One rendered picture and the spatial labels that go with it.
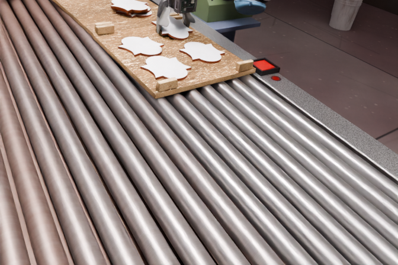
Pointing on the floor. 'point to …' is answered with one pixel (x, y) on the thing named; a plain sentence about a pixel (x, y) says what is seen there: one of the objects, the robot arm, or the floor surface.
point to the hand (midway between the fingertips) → (172, 29)
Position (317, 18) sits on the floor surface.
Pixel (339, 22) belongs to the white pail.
